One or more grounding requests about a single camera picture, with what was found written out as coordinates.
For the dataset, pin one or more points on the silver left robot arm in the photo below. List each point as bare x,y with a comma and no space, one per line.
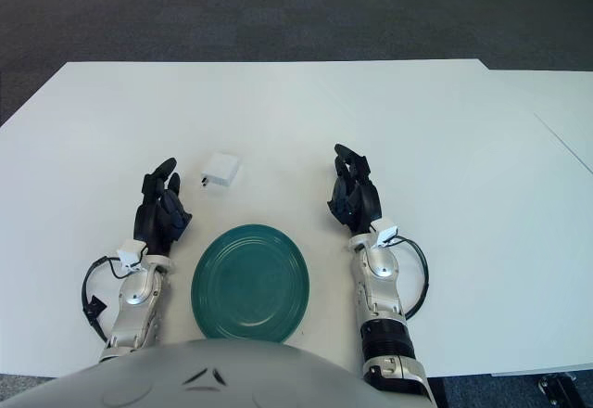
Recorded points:
136,297

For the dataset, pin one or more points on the teal green round plate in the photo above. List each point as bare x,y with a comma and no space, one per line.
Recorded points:
250,283

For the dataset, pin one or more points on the white charger block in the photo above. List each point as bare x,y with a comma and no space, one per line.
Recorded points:
223,169

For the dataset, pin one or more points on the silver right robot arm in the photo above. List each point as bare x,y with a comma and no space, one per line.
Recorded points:
382,269

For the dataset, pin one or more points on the black metal table foot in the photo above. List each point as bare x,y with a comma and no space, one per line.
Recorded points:
558,389

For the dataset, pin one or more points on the grey robot torso shell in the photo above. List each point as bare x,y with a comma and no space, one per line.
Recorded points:
185,380

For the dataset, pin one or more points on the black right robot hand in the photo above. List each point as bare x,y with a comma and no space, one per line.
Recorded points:
366,201

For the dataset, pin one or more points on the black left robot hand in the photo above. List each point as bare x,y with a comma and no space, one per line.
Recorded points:
150,220

